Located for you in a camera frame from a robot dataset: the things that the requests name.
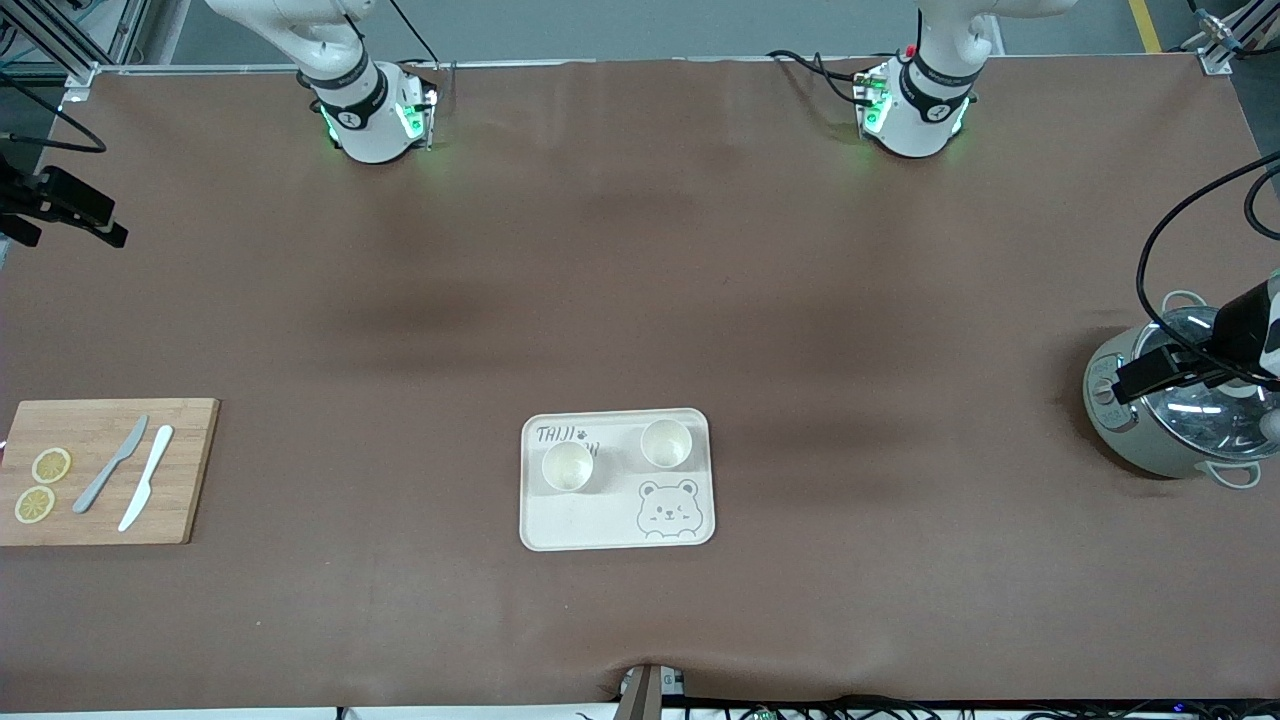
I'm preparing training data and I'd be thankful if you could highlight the white plastic knife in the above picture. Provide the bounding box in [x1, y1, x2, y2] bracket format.
[118, 425, 175, 533]

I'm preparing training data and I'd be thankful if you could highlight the glass pot lid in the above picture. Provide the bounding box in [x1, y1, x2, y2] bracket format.
[1133, 305, 1280, 456]

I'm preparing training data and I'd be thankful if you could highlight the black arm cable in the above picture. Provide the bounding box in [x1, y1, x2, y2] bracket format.
[1137, 150, 1280, 391]
[0, 72, 108, 154]

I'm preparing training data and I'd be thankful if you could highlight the thin black right base cable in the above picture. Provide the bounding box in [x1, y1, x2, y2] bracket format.
[385, 0, 441, 67]

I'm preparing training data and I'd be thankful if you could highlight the brown table mat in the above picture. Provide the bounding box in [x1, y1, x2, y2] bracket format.
[0, 55, 1280, 713]

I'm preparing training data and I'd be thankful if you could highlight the aluminium frame corner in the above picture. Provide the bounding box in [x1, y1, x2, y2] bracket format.
[1180, 0, 1280, 77]
[0, 0, 151, 101]

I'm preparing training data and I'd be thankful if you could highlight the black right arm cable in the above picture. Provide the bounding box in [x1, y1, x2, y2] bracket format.
[0, 72, 108, 154]

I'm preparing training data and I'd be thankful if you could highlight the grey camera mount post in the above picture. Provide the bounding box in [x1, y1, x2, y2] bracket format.
[615, 663, 686, 720]

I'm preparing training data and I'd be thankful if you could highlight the black left base cable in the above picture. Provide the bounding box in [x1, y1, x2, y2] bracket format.
[767, 49, 873, 107]

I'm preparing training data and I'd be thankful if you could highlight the grey plastic knife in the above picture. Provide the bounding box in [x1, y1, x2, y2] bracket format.
[72, 415, 150, 515]

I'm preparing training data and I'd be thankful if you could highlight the grey-green electric pot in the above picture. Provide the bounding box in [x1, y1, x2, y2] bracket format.
[1083, 290, 1280, 491]

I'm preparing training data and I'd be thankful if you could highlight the cream bear print tray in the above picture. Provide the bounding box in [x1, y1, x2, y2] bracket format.
[519, 407, 717, 553]

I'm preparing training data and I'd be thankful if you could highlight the black cable with silver connector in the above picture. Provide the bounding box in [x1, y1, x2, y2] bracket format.
[1188, 0, 1280, 59]

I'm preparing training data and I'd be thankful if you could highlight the white IKEA cup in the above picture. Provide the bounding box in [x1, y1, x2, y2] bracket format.
[541, 441, 596, 493]
[640, 419, 694, 470]

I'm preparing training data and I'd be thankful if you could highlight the bamboo cutting board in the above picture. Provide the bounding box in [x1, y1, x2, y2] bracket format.
[0, 398, 221, 547]

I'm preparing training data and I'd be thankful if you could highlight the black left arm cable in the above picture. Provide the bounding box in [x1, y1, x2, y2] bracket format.
[1137, 150, 1280, 391]

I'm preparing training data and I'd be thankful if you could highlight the black looped cable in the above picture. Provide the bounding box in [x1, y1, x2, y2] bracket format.
[1244, 165, 1280, 241]

